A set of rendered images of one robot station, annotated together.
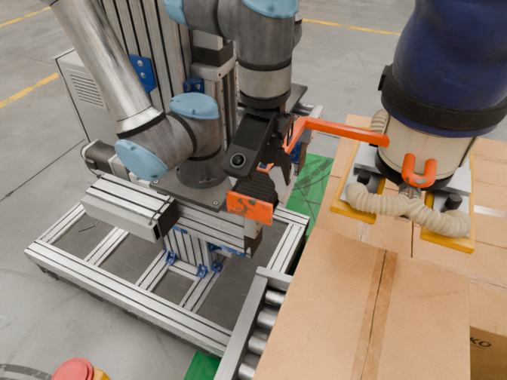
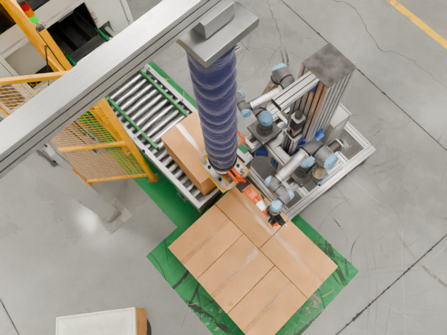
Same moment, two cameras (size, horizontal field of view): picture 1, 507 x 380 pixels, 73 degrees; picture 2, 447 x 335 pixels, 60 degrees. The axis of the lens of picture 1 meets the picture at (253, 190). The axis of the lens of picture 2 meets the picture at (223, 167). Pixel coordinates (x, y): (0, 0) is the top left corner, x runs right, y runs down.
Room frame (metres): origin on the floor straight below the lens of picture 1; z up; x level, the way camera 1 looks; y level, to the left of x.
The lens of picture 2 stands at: (1.23, -1.30, 4.13)
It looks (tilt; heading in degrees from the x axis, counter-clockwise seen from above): 70 degrees down; 124
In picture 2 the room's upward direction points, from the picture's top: 7 degrees counter-clockwise
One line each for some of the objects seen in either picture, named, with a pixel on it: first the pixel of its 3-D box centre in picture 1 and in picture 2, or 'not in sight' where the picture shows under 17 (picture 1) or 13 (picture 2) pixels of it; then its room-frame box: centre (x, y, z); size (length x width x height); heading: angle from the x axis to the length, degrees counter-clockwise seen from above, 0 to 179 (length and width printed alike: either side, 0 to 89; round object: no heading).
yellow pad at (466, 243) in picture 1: (452, 185); (214, 173); (0.57, -0.45, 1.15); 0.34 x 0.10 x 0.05; 156
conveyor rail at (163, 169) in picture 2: not in sight; (126, 131); (-0.64, -0.26, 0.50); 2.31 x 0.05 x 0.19; 161
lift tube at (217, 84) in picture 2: not in sight; (216, 100); (0.61, -0.36, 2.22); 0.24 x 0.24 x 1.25
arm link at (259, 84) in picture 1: (262, 75); not in sight; (0.46, -0.01, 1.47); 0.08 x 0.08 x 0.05
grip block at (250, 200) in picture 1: (257, 194); not in sight; (0.44, -0.01, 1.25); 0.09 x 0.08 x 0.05; 66
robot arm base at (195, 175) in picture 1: (201, 157); (265, 126); (0.75, 0.14, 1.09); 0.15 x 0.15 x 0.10
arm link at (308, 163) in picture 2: not in sight; (306, 163); (1.20, -0.07, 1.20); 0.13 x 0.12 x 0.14; 160
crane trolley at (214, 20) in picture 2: not in sight; (206, 10); (0.61, -0.36, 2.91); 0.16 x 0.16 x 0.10; 71
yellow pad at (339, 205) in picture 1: (368, 163); (232, 159); (0.65, -0.28, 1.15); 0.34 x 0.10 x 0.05; 156
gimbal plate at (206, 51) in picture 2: not in sight; (207, 22); (0.61, -0.36, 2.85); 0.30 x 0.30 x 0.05; 71
